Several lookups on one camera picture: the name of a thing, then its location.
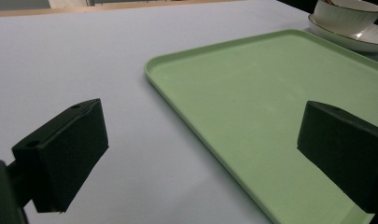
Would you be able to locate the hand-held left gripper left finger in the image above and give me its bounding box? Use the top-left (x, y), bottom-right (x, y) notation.
top-left (7, 98), bottom-right (110, 214)

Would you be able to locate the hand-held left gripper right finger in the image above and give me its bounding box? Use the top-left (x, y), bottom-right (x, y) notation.
top-left (296, 100), bottom-right (378, 215)

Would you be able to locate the green plastic tray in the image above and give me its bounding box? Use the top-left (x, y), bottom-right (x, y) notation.
top-left (144, 29), bottom-right (378, 224)

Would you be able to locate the white plate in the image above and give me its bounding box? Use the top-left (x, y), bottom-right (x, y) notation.
top-left (307, 13), bottom-right (378, 53)

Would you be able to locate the white ribbed bowl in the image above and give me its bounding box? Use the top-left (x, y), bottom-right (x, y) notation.
top-left (313, 0), bottom-right (378, 36)

